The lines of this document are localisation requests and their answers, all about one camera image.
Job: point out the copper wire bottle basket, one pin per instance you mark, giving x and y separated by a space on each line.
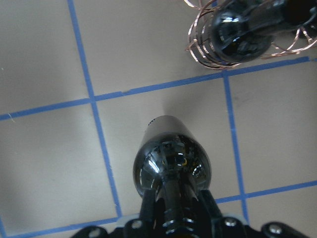
290 40

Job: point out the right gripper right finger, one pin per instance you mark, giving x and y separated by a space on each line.
209 205

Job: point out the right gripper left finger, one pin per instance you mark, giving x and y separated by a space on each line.
150 207

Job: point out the dark wine bottle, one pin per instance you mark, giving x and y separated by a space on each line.
242 30
172 163
299 12

